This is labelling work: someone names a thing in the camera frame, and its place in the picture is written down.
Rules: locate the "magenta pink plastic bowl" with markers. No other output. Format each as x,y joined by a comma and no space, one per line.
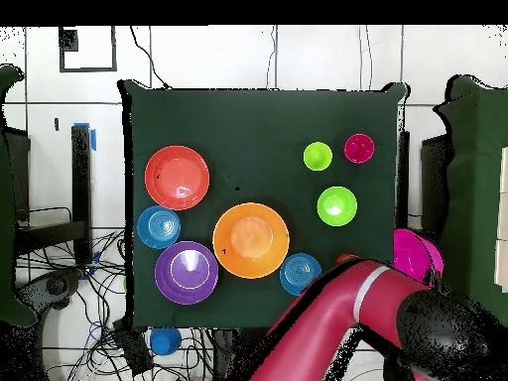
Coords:
412,254

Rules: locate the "orange-red plastic cup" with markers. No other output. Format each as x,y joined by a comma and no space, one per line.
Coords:
347,258

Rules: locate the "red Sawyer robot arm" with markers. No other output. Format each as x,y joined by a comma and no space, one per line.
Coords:
317,317

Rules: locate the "beige boxes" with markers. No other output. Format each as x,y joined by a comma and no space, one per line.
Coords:
503,238

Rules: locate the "green cloth side table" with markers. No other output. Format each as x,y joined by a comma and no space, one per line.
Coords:
476,198
8,198

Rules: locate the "black furniture panel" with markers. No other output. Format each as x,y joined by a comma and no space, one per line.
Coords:
432,182
20,178

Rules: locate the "green plastic bowl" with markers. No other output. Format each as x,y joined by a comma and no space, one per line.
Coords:
337,206

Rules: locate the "blue plastic bowl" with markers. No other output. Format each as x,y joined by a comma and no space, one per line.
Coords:
295,272
158,227

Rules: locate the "crimson pink plastic cup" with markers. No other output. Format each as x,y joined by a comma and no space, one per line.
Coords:
358,148

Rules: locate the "green plastic cup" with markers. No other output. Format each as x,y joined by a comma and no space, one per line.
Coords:
317,156

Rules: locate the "orange plastic bowl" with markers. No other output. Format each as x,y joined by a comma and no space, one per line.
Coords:
251,240

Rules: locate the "dark green tablecloth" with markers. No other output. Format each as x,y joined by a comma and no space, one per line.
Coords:
258,107

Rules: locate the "purple plastic bowl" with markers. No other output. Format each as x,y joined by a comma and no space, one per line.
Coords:
186,274

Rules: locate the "blue plastic cup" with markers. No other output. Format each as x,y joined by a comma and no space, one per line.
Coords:
165,341

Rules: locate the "red-orange plastic bowl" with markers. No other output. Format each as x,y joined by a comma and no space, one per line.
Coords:
176,177

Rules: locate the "black box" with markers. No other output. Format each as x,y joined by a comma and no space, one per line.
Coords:
133,349

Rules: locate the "dark grey office chair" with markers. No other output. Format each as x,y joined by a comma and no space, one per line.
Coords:
55,285

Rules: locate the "black post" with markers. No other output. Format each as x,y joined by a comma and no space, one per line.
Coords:
404,178

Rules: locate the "black frame with blue tape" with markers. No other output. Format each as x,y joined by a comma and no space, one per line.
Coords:
81,178

